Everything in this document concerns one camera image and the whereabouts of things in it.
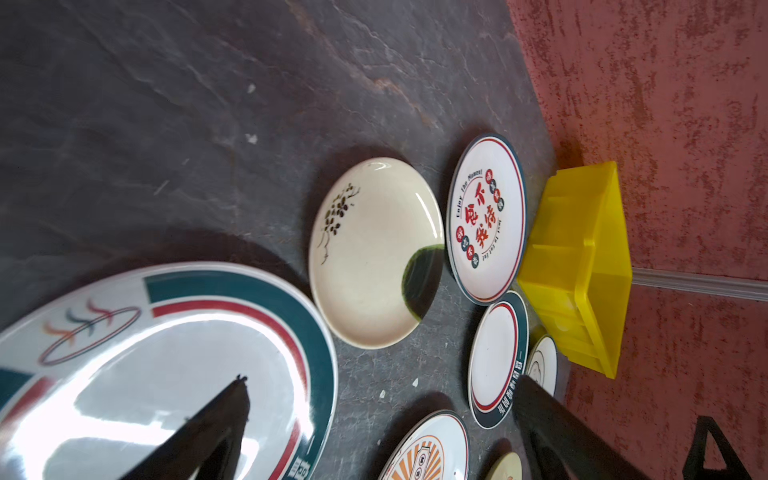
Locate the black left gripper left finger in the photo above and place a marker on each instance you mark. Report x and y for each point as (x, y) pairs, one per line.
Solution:
(207, 446)

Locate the cream plate green patch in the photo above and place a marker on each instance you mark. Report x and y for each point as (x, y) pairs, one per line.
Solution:
(376, 253)

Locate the green red rim plate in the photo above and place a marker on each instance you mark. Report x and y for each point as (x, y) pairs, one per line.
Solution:
(93, 382)

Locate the yellow plastic bin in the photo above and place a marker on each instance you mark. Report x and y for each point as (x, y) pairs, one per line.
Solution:
(577, 271)

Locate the orange sunburst plate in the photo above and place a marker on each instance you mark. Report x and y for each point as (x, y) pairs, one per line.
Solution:
(436, 448)

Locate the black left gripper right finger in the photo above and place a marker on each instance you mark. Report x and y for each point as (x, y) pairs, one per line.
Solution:
(558, 445)

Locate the aluminium corner post right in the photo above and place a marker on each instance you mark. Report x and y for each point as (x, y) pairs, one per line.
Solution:
(701, 284)

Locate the white plate red characters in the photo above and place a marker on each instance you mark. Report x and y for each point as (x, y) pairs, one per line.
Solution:
(486, 219)

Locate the white plate flower outline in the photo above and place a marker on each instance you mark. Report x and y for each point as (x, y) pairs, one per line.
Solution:
(543, 364)

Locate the cream plate small flowers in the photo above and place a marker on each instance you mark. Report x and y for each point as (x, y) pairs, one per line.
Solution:
(507, 467)

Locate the green rim plate centre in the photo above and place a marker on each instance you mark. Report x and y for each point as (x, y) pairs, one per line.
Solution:
(498, 359)

